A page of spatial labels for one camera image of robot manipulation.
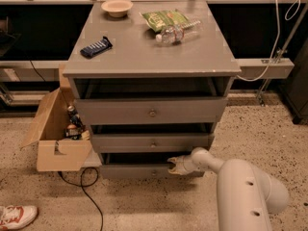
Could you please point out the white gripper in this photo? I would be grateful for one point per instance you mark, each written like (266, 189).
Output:
(180, 165)

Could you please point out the grey bottom drawer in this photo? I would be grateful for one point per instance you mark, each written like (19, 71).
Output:
(138, 165)

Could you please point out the grey drawer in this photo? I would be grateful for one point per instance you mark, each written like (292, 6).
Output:
(150, 111)
(137, 143)
(138, 165)

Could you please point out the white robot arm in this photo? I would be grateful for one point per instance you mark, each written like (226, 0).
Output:
(246, 195)

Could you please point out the grey middle drawer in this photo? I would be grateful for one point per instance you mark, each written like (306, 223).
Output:
(137, 143)

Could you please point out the grey top drawer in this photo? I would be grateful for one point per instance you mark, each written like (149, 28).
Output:
(150, 111)

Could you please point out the grey wooden drawer cabinet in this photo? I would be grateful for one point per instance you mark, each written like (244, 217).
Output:
(138, 67)

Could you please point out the open cardboard box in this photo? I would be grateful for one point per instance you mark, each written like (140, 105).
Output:
(55, 151)

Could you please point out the small items in box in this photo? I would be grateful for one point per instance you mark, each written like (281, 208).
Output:
(76, 130)

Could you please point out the dark soda can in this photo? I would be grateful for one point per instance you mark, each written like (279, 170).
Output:
(72, 111)

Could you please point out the clear plastic water bottle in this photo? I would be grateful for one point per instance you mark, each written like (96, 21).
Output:
(176, 33)

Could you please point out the dark cabinet at right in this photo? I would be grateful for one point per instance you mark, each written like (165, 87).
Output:
(295, 89)

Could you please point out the green chip bag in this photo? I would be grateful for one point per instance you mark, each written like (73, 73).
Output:
(160, 19)

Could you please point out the beige paper bowl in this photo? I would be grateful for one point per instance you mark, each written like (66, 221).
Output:
(117, 8)

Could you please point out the white and red sneaker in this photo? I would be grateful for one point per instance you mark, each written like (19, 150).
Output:
(16, 217)

